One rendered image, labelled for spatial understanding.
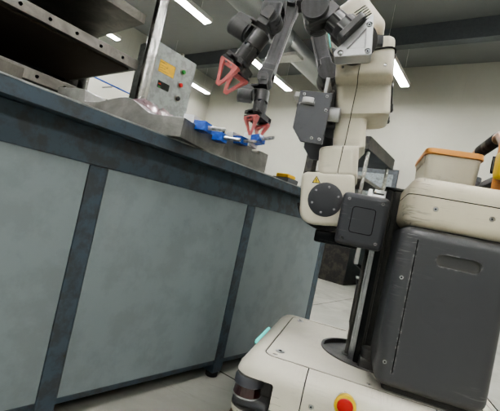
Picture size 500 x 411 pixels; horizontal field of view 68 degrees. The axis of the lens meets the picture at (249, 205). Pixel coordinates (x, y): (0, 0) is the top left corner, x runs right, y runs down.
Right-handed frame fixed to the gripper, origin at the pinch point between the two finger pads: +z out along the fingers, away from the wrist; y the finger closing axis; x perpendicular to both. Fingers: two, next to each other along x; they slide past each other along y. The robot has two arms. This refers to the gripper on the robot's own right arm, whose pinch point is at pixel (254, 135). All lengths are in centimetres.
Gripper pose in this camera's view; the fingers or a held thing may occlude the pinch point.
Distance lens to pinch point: 148.0
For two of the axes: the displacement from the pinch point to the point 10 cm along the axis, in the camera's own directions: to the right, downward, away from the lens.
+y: -5.9, -3.0, -7.5
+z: -1.9, 9.5, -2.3
